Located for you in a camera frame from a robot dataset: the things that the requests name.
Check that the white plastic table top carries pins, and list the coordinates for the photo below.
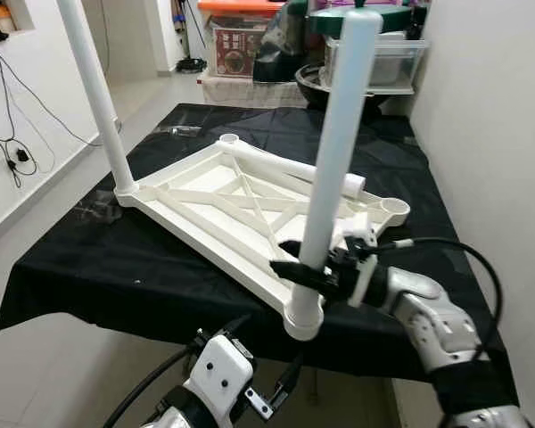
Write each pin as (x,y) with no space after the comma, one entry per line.
(192,176)

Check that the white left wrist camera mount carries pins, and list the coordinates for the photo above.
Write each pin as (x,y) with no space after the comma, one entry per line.
(218,374)

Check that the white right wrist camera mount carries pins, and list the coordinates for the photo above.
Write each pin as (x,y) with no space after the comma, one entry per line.
(361,234)

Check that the black power adapter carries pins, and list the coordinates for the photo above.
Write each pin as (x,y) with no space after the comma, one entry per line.
(22,156)

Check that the storage box with orange lid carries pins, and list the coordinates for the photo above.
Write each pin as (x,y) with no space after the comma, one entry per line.
(236,49)

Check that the beige low bench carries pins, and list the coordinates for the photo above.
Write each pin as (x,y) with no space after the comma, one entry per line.
(250,92)

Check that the small black green device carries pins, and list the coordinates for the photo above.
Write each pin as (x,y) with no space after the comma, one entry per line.
(192,65)

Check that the clear tape strip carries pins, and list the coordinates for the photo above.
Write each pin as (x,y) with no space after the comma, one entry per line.
(178,132)

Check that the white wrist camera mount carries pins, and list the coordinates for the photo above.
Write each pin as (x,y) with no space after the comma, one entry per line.
(218,374)
(361,234)

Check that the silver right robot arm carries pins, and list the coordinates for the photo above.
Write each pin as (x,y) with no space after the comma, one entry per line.
(437,321)

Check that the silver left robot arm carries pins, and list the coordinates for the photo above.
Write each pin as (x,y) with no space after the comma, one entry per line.
(183,415)

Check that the clear tape patch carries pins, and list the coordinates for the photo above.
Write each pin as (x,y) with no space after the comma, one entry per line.
(98,211)

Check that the black round basin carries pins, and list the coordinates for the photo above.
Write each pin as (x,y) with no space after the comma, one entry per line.
(310,89)

